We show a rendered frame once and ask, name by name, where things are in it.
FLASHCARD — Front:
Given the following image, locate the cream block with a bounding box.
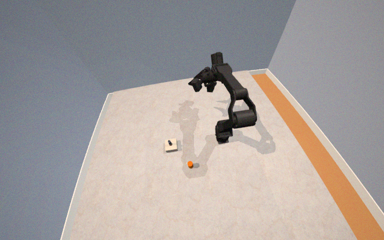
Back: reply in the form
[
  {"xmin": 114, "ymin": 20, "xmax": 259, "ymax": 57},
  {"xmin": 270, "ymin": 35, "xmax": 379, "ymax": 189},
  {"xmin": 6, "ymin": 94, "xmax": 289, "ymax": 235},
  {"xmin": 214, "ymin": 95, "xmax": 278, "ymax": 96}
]
[{"xmin": 165, "ymin": 138, "xmax": 178, "ymax": 153}]

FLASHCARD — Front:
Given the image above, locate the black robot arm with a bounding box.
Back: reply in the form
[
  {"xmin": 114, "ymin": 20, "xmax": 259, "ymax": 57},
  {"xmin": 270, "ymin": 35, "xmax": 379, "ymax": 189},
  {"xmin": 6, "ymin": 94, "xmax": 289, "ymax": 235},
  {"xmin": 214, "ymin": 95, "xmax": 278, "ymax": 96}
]
[{"xmin": 204, "ymin": 52, "xmax": 257, "ymax": 145}]

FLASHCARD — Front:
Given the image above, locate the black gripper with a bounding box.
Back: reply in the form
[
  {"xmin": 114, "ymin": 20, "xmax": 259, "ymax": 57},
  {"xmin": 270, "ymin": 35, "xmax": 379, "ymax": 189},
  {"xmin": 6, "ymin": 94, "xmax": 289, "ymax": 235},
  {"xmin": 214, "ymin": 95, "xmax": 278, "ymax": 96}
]
[{"xmin": 188, "ymin": 66, "xmax": 214, "ymax": 92}]

